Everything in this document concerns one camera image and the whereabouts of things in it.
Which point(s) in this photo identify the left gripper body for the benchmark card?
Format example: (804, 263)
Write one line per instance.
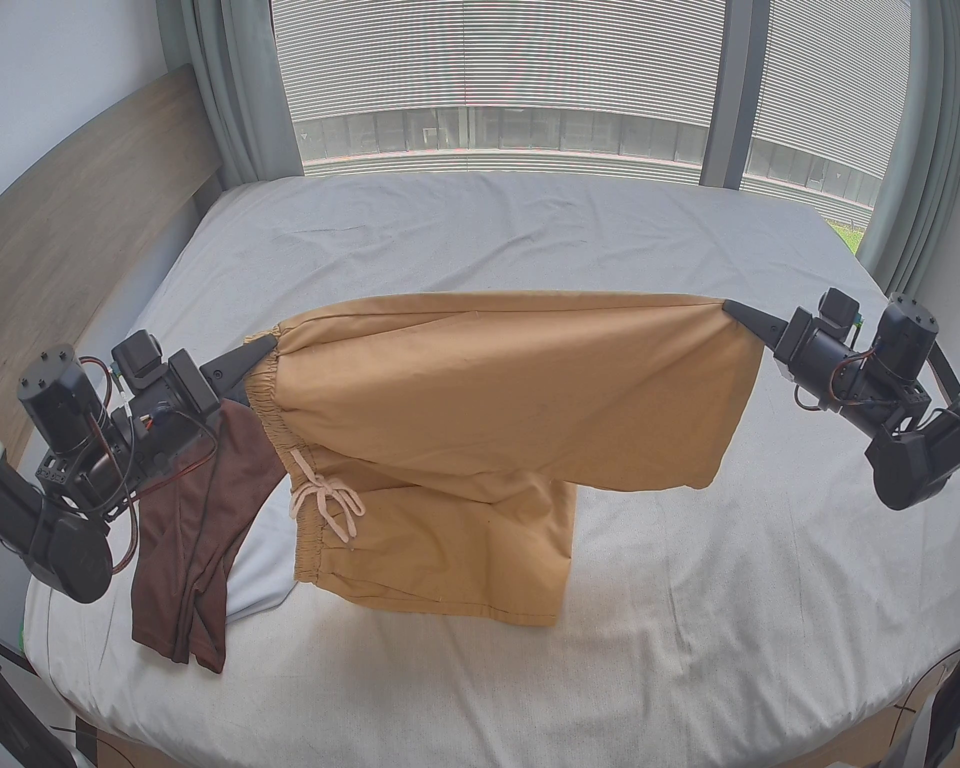
(161, 439)

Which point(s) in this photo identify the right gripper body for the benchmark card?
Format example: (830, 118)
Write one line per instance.
(825, 367)

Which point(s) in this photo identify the tan shorts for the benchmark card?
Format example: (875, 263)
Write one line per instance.
(487, 390)

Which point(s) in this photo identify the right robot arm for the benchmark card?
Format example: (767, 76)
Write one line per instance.
(915, 457)

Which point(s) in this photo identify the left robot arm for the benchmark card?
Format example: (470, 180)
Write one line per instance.
(60, 540)

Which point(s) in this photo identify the bed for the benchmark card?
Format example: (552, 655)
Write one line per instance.
(562, 225)

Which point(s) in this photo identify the brown garment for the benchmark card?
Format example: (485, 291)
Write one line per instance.
(187, 540)

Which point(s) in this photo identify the white garment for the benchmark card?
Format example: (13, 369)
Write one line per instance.
(259, 555)

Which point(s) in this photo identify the grey-green curtain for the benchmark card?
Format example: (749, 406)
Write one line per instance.
(240, 90)
(922, 150)

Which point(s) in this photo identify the window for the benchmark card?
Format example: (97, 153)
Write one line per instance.
(525, 75)

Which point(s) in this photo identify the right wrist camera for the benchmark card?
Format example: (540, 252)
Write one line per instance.
(838, 309)

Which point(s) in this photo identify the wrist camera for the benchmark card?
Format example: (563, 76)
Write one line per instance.
(139, 356)
(838, 309)

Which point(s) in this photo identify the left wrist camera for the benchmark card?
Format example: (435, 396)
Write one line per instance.
(139, 356)

